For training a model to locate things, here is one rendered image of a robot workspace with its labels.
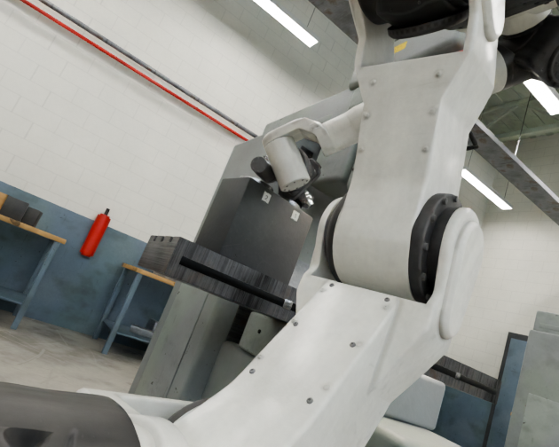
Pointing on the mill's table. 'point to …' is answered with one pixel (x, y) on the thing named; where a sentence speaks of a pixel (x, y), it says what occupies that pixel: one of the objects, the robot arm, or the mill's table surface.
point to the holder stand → (255, 227)
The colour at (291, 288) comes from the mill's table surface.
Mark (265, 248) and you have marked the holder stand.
